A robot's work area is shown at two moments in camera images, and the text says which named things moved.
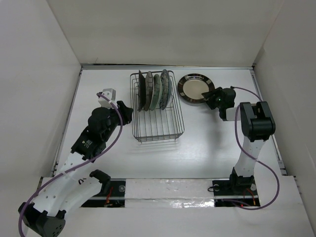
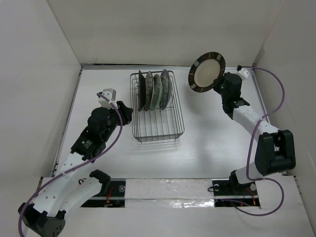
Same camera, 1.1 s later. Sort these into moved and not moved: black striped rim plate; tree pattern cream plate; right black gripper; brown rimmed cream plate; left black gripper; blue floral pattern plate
Moved: right black gripper; black striped rim plate
Not moved: brown rimmed cream plate; blue floral pattern plate; tree pattern cream plate; left black gripper
